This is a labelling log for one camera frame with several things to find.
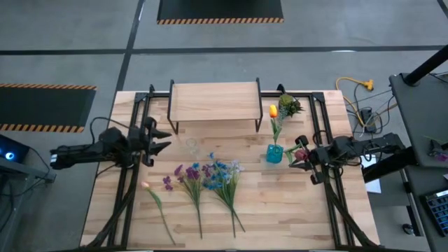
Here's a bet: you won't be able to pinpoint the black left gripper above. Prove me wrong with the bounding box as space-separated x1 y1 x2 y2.
129 117 173 167

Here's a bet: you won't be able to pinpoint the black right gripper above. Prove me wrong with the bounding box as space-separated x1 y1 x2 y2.
289 135 332 186

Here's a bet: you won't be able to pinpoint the dark red artificial tulip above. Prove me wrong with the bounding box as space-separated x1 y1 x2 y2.
283 141 311 167

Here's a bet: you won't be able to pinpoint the teal glass vase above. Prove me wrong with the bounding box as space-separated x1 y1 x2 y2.
265 143 284 165

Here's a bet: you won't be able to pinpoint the clear glass vase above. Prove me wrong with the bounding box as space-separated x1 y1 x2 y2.
184 136 201 158

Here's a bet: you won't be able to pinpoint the purple artificial flower bunch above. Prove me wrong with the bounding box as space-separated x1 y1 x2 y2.
162 162 216 240

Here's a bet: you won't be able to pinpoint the pink artificial tulip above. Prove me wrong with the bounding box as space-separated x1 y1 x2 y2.
140 181 177 246

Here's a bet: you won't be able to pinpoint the yellow orange artificial tulip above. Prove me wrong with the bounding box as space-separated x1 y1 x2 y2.
267 104 286 150

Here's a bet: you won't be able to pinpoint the blue artificial flower bunch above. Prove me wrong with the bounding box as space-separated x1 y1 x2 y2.
191 150 242 239

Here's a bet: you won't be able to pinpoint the white artificial flower bunch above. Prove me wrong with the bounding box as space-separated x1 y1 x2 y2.
223 159 246 234

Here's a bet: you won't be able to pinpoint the spare purple artificial flowers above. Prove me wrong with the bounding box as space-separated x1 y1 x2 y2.
428 138 448 162

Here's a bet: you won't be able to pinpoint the green succulent plant in pot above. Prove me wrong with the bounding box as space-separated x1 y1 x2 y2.
278 92 305 118

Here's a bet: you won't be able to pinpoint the white paper sheet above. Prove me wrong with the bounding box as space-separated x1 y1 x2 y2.
358 153 382 195

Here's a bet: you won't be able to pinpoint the black power strip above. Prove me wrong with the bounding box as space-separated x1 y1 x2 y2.
359 107 378 134

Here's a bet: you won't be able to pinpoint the black diagonal support beam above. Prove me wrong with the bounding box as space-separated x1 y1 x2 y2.
363 146 417 183

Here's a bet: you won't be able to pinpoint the dark grey desk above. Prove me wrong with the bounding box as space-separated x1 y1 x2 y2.
398 164 448 252

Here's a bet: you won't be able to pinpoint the long black hazard-striped floor mat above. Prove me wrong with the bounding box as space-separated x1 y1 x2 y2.
0 83 98 134

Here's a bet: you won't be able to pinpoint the grey side table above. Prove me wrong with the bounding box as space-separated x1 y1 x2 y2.
388 71 448 169

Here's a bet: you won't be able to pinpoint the grey metal computer stand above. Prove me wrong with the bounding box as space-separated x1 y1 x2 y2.
0 159 57 252

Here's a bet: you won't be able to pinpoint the wide black hazard-striped floor mat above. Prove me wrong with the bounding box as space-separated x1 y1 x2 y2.
156 0 285 25

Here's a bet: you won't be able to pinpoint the keyboard with colourful keys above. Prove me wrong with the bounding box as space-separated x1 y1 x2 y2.
423 188 448 237

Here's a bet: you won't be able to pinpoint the computer with blue light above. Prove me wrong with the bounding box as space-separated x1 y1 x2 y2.
0 134 31 164

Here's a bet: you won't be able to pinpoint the black round pole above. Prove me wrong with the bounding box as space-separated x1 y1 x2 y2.
404 44 448 87

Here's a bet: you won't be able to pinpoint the black aluminium rig frame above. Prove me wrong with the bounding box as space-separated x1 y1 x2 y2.
80 83 381 251

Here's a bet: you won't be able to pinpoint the wooden shelf with black frame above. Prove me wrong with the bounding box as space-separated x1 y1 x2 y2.
167 77 264 136

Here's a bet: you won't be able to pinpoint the yellow extension cable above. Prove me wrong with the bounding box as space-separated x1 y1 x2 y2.
335 76 375 127

